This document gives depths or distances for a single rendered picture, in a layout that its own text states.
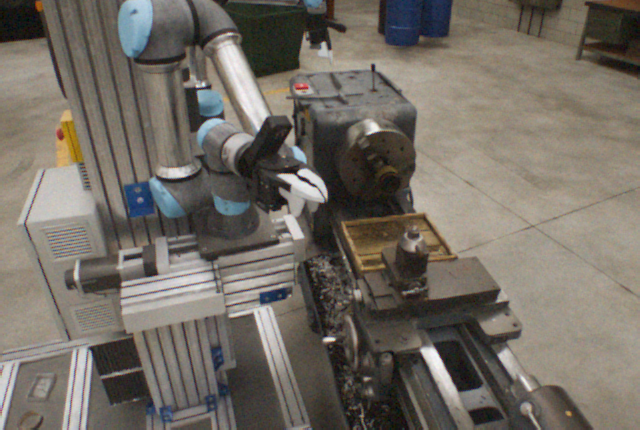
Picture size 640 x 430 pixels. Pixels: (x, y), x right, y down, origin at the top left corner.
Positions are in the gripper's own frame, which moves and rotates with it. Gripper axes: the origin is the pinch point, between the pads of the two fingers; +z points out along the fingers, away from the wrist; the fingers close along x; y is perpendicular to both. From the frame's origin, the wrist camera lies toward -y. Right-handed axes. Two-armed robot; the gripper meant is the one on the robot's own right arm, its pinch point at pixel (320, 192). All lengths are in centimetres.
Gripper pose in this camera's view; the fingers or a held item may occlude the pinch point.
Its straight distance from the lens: 73.8
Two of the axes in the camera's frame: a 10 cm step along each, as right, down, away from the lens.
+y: -1.1, 9.0, 4.3
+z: 6.3, 4.0, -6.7
